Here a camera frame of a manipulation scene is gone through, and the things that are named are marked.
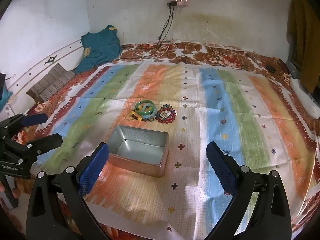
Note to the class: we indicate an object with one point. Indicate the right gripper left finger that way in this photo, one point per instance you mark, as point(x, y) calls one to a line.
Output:
point(45, 219)

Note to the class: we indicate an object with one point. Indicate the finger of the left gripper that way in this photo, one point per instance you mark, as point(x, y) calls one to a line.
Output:
point(31, 120)
point(45, 144)

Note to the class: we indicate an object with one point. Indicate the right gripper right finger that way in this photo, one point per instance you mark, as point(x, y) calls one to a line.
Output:
point(270, 218)

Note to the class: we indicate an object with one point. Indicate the green jade bangle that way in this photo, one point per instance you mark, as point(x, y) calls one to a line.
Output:
point(145, 107)

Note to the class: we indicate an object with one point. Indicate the striped brown cushion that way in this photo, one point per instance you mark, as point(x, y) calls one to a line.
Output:
point(50, 84)

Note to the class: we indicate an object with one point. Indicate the silver metal tin box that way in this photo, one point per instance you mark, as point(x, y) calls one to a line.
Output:
point(139, 150)

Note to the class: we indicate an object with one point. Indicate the teal shirt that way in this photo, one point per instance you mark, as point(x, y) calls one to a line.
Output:
point(99, 48)

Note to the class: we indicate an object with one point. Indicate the colourful striped woven mat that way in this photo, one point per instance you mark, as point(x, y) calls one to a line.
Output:
point(175, 129)

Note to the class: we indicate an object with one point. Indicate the pink power strip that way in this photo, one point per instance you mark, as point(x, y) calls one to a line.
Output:
point(179, 3)

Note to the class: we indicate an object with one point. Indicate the mustard yellow hanging cloth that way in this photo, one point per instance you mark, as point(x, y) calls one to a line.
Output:
point(303, 27)

